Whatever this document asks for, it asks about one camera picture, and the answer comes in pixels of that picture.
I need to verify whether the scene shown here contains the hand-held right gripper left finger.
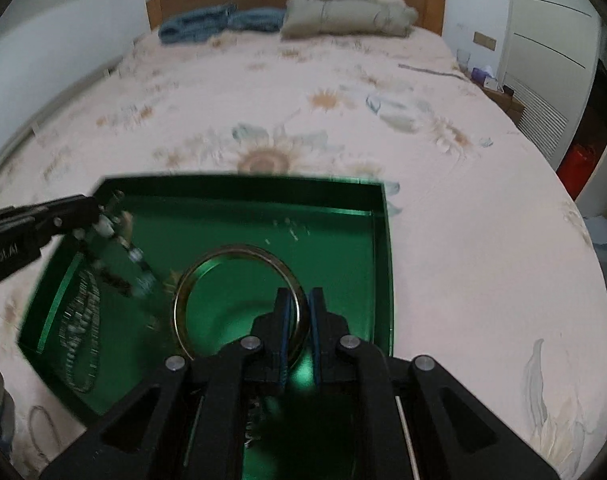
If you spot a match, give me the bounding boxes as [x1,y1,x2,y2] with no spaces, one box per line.
[41,287,309,480]

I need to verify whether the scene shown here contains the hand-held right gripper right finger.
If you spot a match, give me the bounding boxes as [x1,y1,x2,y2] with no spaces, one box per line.
[308,287,559,480]

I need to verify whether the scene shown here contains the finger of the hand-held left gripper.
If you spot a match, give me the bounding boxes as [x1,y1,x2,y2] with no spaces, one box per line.
[0,194,107,248]

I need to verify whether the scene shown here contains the green jewelry tray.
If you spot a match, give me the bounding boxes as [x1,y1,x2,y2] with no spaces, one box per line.
[18,175,397,480]

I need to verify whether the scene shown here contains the pile of bracelets and jewellery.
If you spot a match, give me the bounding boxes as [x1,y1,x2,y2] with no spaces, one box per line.
[76,190,159,301]

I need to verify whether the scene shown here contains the gold bangle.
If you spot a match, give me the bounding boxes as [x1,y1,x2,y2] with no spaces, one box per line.
[172,245,311,366]

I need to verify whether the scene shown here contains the small silver earrings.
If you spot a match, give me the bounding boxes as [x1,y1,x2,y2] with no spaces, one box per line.
[266,217,309,246]

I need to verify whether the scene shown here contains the bed with floral quilt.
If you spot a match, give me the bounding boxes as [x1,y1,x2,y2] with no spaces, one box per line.
[0,25,607,480]

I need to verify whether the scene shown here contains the large blue towel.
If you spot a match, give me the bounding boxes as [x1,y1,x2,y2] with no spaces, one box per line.
[158,5,237,43]

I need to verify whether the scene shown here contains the small blue towel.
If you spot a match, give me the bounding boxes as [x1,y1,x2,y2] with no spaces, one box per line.
[228,7,287,33]

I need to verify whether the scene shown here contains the wooden nightstand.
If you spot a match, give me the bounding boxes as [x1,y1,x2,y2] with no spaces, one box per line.
[483,85,527,126]

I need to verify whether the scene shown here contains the pale blue cloth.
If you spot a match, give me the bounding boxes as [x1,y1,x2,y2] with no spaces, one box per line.
[581,215,607,306]

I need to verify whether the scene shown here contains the purple tissue box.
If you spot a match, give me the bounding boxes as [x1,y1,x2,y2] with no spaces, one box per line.
[471,67,499,88]

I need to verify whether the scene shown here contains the red canister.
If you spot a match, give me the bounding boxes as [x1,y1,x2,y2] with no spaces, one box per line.
[557,144,599,198]

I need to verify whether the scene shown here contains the beige fur-hooded jacket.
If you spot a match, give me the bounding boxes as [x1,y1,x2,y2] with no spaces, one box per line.
[281,0,418,40]

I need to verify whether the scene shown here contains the white wardrobe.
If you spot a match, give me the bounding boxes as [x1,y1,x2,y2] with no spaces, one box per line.
[501,0,607,171]

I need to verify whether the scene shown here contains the silver chain bracelet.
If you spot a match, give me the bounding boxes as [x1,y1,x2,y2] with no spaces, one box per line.
[58,267,102,393]

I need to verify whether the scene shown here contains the black cable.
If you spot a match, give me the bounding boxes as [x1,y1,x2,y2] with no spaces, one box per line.
[398,63,467,81]

